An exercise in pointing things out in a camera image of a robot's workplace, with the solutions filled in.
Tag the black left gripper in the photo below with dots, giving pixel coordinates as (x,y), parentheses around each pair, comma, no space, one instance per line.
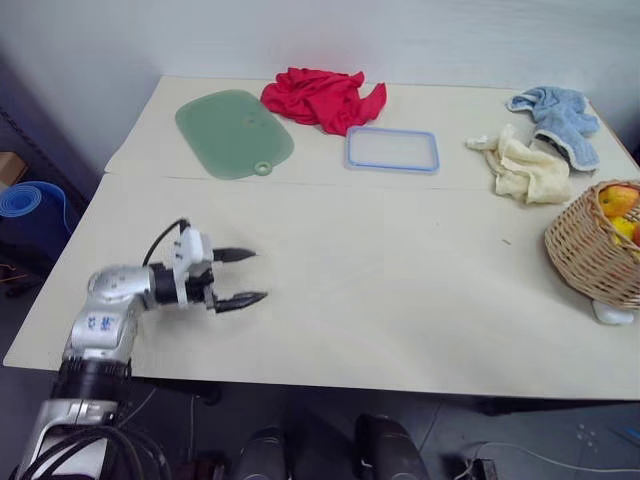
(198,291)

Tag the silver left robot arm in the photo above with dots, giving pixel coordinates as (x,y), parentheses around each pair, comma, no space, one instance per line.
(105,320)

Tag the wicker basket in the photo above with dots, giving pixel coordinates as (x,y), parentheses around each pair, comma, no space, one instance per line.
(580,255)

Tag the white object under basket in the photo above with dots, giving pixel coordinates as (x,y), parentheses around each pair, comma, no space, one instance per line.
(610,315)

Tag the green plastic cutting board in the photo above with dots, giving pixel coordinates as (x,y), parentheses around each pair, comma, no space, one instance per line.
(232,132)

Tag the dark rounded shape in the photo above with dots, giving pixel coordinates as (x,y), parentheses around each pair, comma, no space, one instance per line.
(390,447)
(262,452)

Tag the crumpled red cloth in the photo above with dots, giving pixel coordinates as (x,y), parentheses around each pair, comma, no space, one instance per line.
(320,97)

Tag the clear blue-rimmed container lid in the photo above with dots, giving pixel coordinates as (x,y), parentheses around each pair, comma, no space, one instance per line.
(392,149)

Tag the rolled blue foam mat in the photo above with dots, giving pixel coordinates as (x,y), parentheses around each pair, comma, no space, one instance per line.
(30,212)

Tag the brown cardboard box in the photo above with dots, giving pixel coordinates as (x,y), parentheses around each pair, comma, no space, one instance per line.
(11,169)

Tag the cream yellow towel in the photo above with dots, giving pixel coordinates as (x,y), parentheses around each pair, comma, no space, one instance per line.
(530,172)

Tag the light blue towel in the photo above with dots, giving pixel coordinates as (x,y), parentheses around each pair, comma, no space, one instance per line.
(560,117)

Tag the yellow fruit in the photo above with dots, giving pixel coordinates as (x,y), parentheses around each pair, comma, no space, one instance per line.
(621,229)

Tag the red yellow apple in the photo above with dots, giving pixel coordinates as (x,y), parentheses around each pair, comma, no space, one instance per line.
(619,199)

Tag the small red fruit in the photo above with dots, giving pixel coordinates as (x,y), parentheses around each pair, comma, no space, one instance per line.
(637,234)

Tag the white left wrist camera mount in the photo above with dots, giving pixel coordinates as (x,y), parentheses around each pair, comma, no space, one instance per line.
(190,247)

